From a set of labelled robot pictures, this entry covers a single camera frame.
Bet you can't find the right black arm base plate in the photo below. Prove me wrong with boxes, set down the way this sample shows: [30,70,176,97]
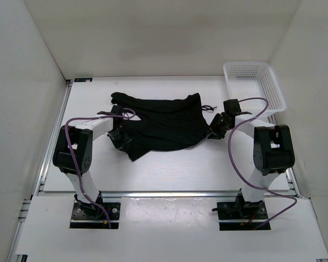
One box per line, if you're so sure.
[212,201,271,231]

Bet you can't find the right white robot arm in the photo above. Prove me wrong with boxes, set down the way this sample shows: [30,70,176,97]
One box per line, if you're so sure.
[209,112,295,219]

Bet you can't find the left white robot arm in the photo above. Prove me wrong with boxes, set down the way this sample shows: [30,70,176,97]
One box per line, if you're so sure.
[52,106,136,224]

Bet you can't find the black corner bracket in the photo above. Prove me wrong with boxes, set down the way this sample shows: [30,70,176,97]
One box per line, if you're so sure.
[74,78,93,82]

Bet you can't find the white perforated plastic basket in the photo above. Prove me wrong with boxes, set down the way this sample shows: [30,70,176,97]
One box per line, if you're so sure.
[223,62,286,117]

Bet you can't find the black shorts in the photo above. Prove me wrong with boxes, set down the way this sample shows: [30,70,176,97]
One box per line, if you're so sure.
[111,92,210,161]

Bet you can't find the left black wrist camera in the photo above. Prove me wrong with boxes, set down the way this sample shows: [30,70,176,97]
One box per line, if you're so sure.
[110,105,125,117]

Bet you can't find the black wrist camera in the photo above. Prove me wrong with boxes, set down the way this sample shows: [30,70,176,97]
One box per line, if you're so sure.
[224,99,242,116]
[110,105,125,117]

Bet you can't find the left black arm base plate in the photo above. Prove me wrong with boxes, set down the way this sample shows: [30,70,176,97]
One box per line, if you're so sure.
[69,201,121,229]

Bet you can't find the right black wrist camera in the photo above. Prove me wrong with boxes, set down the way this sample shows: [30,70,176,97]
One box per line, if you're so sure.
[224,99,242,116]

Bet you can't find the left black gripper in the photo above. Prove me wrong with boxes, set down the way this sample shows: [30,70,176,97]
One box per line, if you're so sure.
[107,127,131,153]

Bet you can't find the aluminium front rail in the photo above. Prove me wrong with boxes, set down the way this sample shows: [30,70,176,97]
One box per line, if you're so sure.
[101,190,238,198]

